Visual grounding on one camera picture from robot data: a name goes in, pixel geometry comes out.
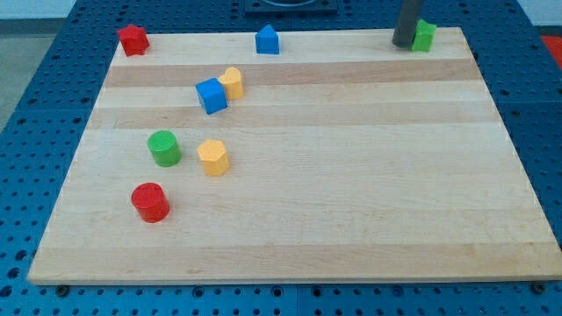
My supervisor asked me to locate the green cylinder block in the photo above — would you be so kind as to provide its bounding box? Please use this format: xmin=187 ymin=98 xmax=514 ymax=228
xmin=148 ymin=130 xmax=182 ymax=168

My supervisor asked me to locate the red star block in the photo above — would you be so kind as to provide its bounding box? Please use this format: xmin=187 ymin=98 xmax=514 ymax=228
xmin=117 ymin=24 xmax=150 ymax=57

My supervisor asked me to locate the wooden board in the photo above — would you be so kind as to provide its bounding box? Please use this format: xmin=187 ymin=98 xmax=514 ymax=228
xmin=28 ymin=27 xmax=561 ymax=285

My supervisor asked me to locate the red cylinder block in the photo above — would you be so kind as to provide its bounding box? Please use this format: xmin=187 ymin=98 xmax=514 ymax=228
xmin=131 ymin=183 xmax=170 ymax=223

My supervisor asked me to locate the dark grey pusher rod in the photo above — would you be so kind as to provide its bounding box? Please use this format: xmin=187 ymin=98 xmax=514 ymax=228
xmin=392 ymin=0 xmax=423 ymax=48

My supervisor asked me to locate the blue pentagon house block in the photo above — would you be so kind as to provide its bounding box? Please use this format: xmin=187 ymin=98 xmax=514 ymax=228
xmin=255 ymin=24 xmax=280 ymax=54

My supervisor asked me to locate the yellow heart block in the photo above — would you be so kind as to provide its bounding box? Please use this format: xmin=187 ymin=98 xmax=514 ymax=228
xmin=218 ymin=67 xmax=244 ymax=100

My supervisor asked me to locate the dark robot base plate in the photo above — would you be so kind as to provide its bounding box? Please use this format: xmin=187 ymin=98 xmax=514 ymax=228
xmin=242 ymin=0 xmax=338 ymax=16

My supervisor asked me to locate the green star block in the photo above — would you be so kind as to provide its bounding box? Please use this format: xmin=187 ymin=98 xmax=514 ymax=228
xmin=411 ymin=19 xmax=437 ymax=53

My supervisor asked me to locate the blue cube block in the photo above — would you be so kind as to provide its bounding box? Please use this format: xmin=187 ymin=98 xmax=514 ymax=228
xmin=195 ymin=78 xmax=227 ymax=115

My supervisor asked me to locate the yellow hexagon block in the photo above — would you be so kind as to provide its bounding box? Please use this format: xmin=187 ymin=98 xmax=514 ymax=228
xmin=197 ymin=139 xmax=230 ymax=176

